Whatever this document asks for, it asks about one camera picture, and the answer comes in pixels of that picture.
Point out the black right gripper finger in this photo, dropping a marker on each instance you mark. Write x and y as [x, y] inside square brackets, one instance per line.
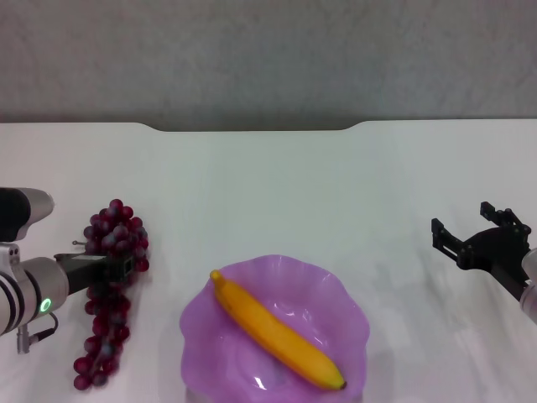
[445, 241]
[505, 218]

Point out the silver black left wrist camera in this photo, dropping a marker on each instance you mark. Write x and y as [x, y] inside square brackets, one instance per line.
[21, 210]

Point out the purple translucent wavy plate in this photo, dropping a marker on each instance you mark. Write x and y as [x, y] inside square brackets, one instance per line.
[335, 319]

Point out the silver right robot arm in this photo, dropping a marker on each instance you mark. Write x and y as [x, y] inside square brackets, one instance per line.
[529, 289]

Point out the yellow banana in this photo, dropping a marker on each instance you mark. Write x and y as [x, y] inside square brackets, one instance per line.
[272, 327]

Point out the dark red grape bunch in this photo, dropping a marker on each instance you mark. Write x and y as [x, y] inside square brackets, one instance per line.
[117, 235]

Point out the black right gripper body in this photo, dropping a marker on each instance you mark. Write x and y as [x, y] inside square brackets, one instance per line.
[491, 252]

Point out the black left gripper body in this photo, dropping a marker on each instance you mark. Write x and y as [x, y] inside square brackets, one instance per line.
[84, 270]

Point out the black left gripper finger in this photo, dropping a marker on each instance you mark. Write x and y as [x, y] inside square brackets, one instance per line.
[123, 268]

